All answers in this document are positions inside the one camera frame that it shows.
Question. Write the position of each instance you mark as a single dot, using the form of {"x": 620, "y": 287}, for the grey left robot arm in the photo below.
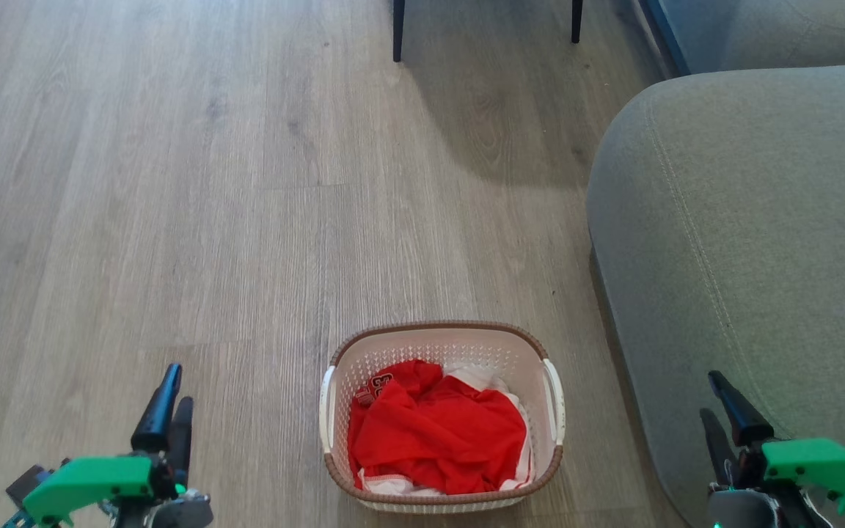
{"x": 173, "y": 512}

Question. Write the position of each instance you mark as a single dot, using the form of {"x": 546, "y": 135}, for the white laundry basket brown rim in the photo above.
{"x": 437, "y": 343}

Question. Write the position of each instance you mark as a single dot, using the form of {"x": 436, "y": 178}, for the white garment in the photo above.
{"x": 478, "y": 376}

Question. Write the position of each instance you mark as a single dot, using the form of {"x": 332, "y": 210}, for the grey sofa cushion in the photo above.
{"x": 782, "y": 29}

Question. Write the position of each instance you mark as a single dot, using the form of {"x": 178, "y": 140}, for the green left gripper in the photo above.
{"x": 92, "y": 478}

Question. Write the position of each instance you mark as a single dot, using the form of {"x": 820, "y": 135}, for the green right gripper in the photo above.
{"x": 822, "y": 463}

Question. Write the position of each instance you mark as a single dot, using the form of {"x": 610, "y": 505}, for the blue left wrist connector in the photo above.
{"x": 17, "y": 521}

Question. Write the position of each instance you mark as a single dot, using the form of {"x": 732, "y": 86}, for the red garment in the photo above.
{"x": 437, "y": 433}

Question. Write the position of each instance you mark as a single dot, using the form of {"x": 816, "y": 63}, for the black chair leg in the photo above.
{"x": 576, "y": 20}
{"x": 398, "y": 29}

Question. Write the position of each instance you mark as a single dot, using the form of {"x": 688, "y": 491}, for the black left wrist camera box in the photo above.
{"x": 25, "y": 484}

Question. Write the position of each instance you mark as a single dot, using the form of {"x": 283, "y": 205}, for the grey fabric sofa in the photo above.
{"x": 752, "y": 235}

